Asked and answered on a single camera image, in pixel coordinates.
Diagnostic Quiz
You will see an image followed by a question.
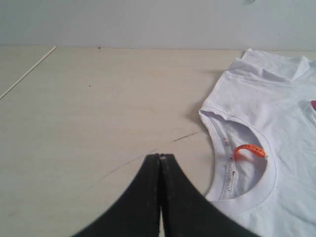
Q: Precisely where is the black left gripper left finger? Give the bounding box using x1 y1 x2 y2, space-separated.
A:
74 154 160 237

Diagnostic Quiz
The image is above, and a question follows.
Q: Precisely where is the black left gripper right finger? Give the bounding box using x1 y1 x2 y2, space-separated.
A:
160 154 257 237

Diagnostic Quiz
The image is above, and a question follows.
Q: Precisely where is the orange loop tag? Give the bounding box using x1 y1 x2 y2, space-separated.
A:
233 144 267 160

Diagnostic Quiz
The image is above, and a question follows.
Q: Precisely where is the white t-shirt red lettering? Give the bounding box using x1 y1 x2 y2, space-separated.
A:
199 49 316 237

